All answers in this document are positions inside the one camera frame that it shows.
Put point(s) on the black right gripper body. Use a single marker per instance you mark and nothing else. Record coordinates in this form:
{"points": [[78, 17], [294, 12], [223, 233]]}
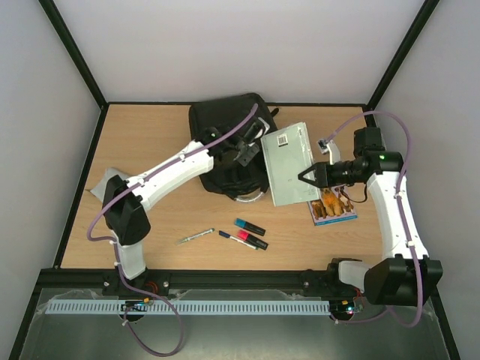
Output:
{"points": [[321, 175]]}

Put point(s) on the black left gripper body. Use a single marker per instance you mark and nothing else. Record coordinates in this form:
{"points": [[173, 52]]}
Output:
{"points": [[244, 160]]}

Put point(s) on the black backpack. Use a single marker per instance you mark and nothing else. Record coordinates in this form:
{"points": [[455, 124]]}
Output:
{"points": [[239, 170]]}

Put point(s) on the grey hardcover book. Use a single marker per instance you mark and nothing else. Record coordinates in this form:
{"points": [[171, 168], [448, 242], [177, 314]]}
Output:
{"points": [[287, 152]]}

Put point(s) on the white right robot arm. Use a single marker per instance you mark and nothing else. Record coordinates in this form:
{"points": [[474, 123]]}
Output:
{"points": [[387, 187]]}

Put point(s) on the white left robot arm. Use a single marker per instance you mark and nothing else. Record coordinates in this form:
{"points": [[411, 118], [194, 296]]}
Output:
{"points": [[127, 202]]}

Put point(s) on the dog picture book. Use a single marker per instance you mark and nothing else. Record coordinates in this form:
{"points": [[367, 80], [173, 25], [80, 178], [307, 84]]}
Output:
{"points": [[332, 207]]}

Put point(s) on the blue cap highlighter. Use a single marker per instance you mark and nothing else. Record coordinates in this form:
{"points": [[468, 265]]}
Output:
{"points": [[245, 225]]}

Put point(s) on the pink cap highlighter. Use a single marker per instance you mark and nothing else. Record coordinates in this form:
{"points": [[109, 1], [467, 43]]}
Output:
{"points": [[252, 240]]}

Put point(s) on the blue cap whiteboard marker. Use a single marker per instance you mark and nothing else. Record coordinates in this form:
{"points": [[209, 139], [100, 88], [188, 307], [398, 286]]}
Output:
{"points": [[236, 239]]}

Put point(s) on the silver green tip pen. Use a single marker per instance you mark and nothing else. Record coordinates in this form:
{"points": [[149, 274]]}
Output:
{"points": [[195, 236]]}

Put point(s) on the grey crumpled cloth pouch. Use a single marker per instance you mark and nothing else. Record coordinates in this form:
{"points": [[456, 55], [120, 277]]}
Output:
{"points": [[98, 190]]}

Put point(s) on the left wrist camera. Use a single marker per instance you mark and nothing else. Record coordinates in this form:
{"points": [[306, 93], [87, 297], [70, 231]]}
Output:
{"points": [[257, 128]]}

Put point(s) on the black aluminium mounting rail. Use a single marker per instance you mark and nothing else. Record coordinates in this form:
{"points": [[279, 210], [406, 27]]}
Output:
{"points": [[240, 281]]}

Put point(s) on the light blue slotted cable duct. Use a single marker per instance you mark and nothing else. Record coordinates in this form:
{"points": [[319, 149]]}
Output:
{"points": [[189, 307]]}

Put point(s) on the black cage frame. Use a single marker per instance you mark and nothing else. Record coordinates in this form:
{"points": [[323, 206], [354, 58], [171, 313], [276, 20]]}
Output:
{"points": [[55, 18]]}

